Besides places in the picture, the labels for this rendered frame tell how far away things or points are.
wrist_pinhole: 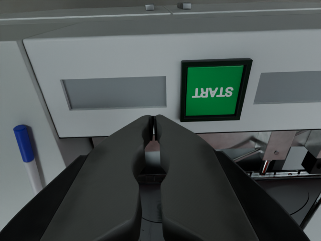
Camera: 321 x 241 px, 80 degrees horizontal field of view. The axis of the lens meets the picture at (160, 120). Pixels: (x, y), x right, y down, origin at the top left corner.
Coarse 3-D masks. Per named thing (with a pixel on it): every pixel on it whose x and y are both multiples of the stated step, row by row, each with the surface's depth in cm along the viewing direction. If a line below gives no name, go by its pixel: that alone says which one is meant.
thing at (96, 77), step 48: (48, 48) 15; (96, 48) 15; (144, 48) 15; (192, 48) 15; (240, 48) 15; (288, 48) 15; (48, 96) 17; (96, 96) 18; (144, 96) 18; (288, 96) 18
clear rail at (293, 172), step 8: (144, 176) 32; (152, 176) 32; (160, 176) 32; (256, 176) 31; (264, 176) 31; (272, 176) 31; (280, 176) 31; (288, 176) 31; (296, 176) 31; (304, 176) 31; (312, 176) 32; (320, 176) 32
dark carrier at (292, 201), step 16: (144, 192) 33; (272, 192) 34; (288, 192) 34; (304, 192) 34; (144, 208) 36; (160, 208) 36; (288, 208) 37; (304, 208) 37; (144, 224) 38; (160, 224) 38; (144, 240) 42; (160, 240) 42
